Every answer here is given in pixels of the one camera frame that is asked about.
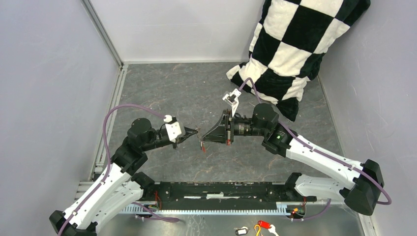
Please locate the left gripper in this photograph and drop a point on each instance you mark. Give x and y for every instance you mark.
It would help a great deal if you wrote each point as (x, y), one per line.
(188, 132)

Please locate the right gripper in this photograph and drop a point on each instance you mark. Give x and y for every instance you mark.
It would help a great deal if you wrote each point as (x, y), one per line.
(221, 132)

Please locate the red key tag with keyring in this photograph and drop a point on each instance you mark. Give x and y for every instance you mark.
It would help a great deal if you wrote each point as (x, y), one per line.
(202, 146)

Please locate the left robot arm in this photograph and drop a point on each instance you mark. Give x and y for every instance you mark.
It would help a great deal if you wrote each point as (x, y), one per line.
(121, 183)

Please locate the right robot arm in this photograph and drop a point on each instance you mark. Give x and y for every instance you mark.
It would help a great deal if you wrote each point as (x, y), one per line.
(358, 184)

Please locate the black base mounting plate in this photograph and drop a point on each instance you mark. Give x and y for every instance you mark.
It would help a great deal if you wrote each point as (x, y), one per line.
(207, 196)

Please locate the yellow carabiner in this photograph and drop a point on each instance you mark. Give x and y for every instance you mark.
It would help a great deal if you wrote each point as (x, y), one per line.
(257, 230)

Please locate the red key tag bottom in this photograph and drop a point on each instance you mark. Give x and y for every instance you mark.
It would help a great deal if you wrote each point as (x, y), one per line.
(264, 224)

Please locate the black white checkered blanket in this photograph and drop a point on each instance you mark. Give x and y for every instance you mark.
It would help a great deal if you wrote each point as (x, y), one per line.
(288, 45)

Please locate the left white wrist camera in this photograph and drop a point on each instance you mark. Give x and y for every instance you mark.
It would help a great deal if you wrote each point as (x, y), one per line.
(174, 128)

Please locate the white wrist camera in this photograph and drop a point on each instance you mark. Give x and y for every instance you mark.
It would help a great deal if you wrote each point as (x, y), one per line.
(231, 98)
(174, 128)

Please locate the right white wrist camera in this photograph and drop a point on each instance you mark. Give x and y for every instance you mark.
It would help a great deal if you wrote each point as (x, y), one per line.
(231, 98)

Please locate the white slotted cable duct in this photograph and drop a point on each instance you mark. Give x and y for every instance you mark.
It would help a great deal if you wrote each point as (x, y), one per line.
(279, 210)

